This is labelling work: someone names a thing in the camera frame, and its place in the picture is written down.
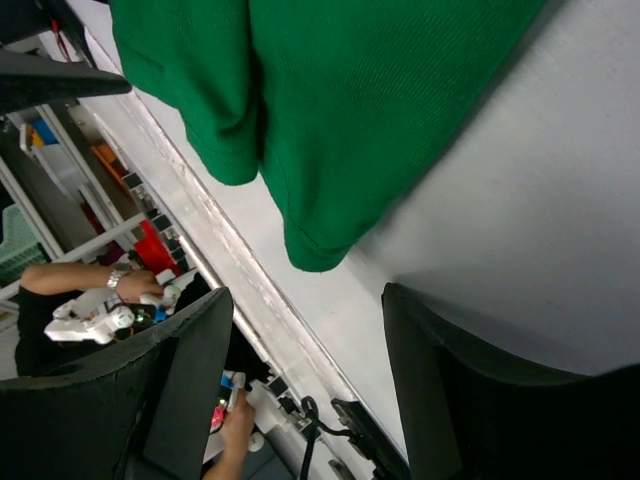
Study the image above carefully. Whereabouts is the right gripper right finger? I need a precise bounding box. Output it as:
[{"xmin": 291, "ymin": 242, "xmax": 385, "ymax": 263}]
[{"xmin": 381, "ymin": 283, "xmax": 639, "ymax": 479}]

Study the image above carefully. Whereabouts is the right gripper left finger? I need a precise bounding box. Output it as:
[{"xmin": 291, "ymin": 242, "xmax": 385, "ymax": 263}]
[{"xmin": 1, "ymin": 288, "xmax": 234, "ymax": 479}]

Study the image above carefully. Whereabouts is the green t shirt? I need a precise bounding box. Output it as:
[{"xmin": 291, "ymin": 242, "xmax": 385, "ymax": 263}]
[{"xmin": 109, "ymin": 1, "xmax": 542, "ymax": 272}]

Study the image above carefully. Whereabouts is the operator forearm with watch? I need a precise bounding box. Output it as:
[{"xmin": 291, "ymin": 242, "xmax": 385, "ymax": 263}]
[{"xmin": 20, "ymin": 263, "xmax": 126, "ymax": 295}]

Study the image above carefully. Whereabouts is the operator right hand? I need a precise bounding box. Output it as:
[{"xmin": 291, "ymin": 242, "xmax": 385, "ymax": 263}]
[{"xmin": 218, "ymin": 389, "xmax": 255, "ymax": 469}]

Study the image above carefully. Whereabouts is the operator left hand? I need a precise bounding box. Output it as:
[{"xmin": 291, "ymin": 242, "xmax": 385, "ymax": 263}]
[{"xmin": 116, "ymin": 270, "xmax": 164, "ymax": 303}]

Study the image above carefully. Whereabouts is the white teleoperation controller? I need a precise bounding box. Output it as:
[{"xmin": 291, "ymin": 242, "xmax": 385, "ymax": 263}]
[{"xmin": 44, "ymin": 284, "xmax": 182, "ymax": 345}]

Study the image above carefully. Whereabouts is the red storage bin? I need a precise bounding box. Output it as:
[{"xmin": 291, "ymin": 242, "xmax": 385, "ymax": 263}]
[{"xmin": 134, "ymin": 220, "xmax": 176, "ymax": 274}]

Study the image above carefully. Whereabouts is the green plastic crate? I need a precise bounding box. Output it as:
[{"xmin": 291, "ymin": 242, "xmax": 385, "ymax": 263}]
[{"xmin": 0, "ymin": 204, "xmax": 47, "ymax": 287}]

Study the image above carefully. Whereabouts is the aluminium table rail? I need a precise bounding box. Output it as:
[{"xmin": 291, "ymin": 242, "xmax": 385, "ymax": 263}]
[{"xmin": 64, "ymin": 0, "xmax": 411, "ymax": 466}]

